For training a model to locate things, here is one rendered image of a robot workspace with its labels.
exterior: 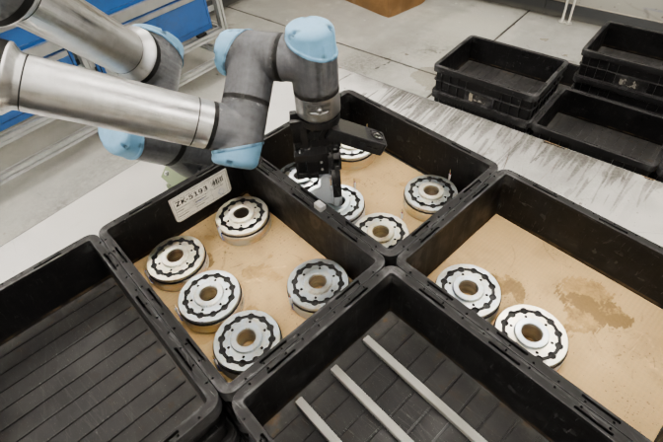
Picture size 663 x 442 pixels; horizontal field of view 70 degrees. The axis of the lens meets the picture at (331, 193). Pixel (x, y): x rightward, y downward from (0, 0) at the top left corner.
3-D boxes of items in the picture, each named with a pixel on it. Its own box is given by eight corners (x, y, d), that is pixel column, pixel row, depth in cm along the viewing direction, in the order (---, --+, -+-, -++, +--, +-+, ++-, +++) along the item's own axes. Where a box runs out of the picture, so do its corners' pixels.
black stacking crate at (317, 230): (121, 272, 89) (97, 232, 81) (250, 192, 102) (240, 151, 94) (244, 434, 67) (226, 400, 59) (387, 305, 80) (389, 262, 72)
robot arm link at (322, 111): (336, 75, 80) (342, 102, 74) (338, 99, 83) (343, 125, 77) (292, 80, 80) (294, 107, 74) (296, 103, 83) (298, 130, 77)
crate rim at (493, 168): (500, 176, 87) (502, 166, 85) (390, 269, 73) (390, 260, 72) (348, 96, 109) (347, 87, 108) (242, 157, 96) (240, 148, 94)
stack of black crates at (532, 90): (423, 157, 209) (432, 64, 178) (458, 124, 225) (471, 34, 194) (510, 194, 190) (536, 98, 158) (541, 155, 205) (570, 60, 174)
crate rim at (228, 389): (100, 239, 82) (94, 230, 80) (242, 157, 96) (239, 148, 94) (229, 407, 60) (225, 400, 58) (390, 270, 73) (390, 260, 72)
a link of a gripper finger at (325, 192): (312, 213, 93) (307, 171, 88) (342, 209, 93) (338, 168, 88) (313, 222, 90) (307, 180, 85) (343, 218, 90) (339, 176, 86)
